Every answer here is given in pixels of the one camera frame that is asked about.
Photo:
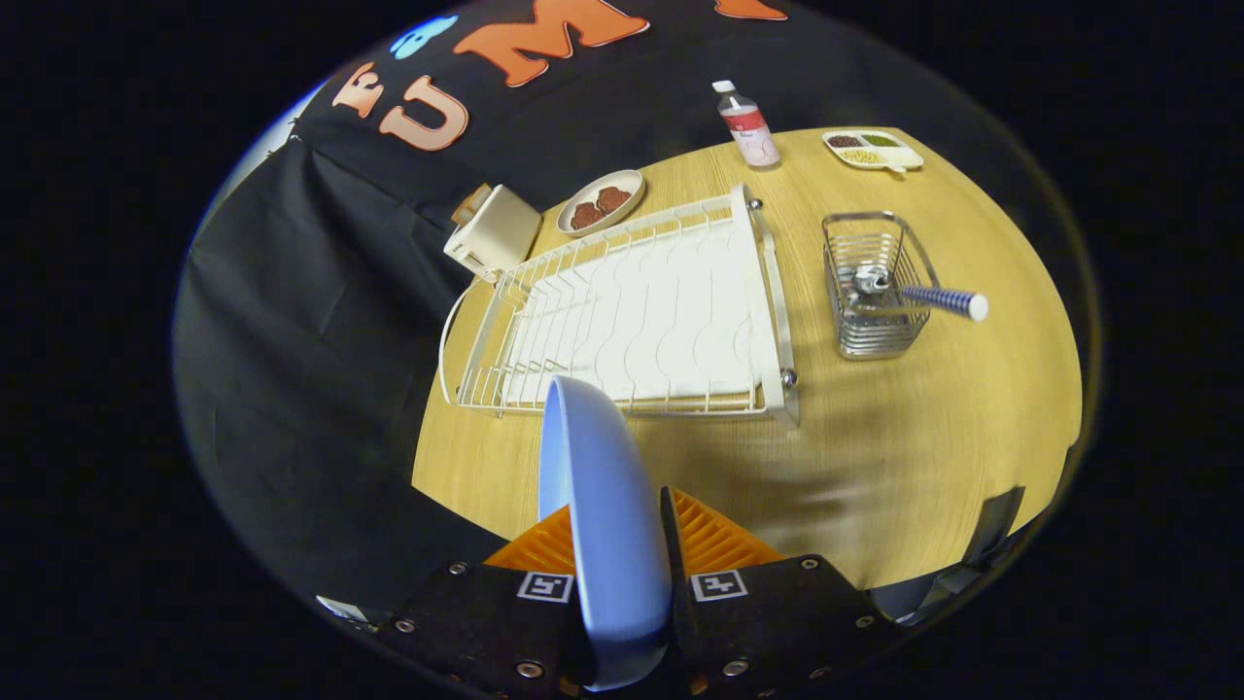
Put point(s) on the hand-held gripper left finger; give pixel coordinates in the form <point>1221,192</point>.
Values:
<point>486,622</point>

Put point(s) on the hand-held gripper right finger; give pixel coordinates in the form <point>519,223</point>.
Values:
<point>677,554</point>

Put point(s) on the blue plate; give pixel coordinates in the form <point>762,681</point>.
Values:
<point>607,525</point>

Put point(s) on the beige plate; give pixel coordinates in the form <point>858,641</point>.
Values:
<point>635,185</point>

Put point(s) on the white divided dish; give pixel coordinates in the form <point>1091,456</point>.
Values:
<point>904,156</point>

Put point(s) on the black backdrop cloth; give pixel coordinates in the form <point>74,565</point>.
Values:
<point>292,340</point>

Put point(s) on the brown meat piece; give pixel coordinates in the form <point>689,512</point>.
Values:
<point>613,199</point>
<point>587,216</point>

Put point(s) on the white toaster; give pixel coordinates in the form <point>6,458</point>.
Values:
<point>496,233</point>

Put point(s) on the brown toast slice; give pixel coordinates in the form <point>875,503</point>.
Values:
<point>469,206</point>

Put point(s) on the plastic bottle with red label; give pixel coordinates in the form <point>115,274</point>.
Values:
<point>748,126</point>

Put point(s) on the pile of yellow beans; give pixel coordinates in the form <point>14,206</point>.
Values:
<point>861,156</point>

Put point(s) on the pile of dark red beans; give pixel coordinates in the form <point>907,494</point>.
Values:
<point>844,141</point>

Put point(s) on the pile of green beans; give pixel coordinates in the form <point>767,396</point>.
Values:
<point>881,140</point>

